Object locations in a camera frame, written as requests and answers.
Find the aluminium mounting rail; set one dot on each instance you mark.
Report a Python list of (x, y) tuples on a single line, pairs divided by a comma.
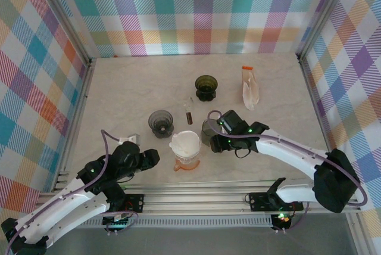
[(193, 198)]

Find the grey plastic dripper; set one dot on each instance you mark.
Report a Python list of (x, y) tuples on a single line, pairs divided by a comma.
[(160, 119)]

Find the orange coffee filter package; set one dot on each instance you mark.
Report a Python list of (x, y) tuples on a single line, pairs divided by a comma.
[(249, 79)]

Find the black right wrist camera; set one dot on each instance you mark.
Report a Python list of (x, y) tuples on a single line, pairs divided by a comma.
[(233, 121)]

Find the dark green dripper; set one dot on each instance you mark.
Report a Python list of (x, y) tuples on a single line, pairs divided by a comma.
[(204, 83)]

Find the clear plastic dripper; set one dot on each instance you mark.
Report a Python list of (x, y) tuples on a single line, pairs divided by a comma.
[(178, 157)]

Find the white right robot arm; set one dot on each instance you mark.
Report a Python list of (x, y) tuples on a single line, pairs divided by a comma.
[(297, 153)]

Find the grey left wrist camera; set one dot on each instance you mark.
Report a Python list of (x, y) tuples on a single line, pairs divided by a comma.
[(133, 138)]

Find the small circuit board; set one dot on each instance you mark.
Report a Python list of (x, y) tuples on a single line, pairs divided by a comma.
[(116, 221), (281, 219)]

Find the white paper coffee filter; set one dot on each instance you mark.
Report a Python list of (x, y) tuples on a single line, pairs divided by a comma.
[(186, 143)]

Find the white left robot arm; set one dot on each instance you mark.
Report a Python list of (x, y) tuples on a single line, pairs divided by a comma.
[(59, 210)]

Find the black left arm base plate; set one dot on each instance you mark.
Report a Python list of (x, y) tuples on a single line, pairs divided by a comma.
[(135, 202)]

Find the aluminium frame post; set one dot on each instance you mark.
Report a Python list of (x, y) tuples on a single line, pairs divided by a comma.
[(66, 16), (323, 13)]

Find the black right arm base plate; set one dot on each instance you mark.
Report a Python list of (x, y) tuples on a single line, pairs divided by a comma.
[(259, 201)]

